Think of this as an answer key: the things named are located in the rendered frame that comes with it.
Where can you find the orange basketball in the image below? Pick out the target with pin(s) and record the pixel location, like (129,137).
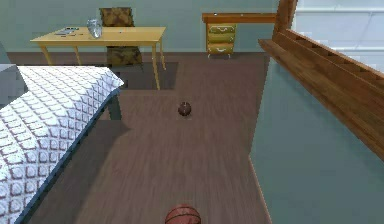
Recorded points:
(182,216)

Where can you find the small dark brown ball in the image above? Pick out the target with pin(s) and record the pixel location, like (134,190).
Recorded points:
(184,109)

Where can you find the wooden desk with yellow drawers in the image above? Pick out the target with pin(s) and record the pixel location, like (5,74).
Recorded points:
(222,33)

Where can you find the brown patterned chair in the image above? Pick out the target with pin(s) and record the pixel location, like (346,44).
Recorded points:
(120,36)

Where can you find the yellow wooden table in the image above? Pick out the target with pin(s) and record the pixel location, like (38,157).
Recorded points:
(110,36)

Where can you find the clear glass jug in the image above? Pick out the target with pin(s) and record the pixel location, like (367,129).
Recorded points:
(94,28)

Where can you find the dark flat item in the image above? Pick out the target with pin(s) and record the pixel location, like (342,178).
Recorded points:
(66,31)

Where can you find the bed with white patterned cover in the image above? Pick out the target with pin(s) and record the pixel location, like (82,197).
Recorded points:
(43,126)

